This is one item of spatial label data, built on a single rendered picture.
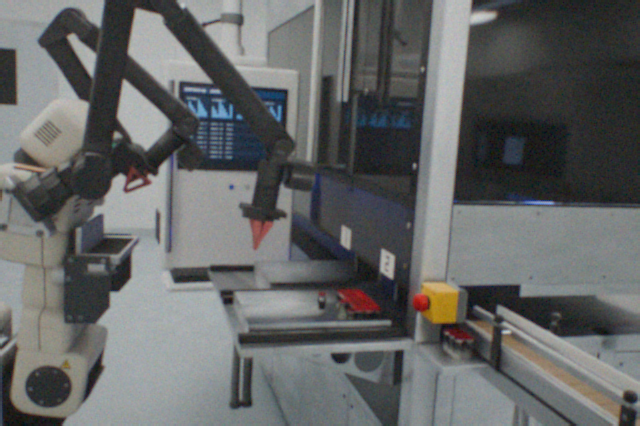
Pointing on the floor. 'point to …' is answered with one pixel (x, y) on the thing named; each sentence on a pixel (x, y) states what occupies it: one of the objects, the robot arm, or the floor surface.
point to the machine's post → (434, 197)
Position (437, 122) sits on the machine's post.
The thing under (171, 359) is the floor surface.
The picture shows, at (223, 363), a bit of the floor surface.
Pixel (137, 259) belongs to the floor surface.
